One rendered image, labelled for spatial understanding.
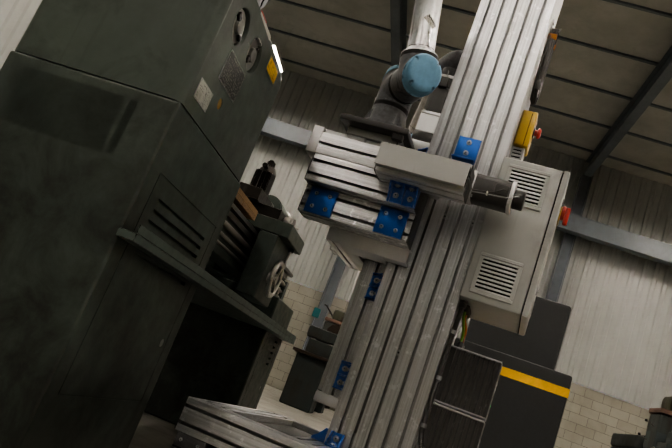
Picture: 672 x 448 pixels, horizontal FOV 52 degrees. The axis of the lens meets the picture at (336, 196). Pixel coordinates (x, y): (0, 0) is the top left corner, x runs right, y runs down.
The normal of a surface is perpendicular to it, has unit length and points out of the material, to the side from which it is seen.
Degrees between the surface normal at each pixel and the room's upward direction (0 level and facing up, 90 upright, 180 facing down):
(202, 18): 90
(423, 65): 98
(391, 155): 90
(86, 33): 90
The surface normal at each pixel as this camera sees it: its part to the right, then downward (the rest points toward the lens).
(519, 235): -0.22, -0.34
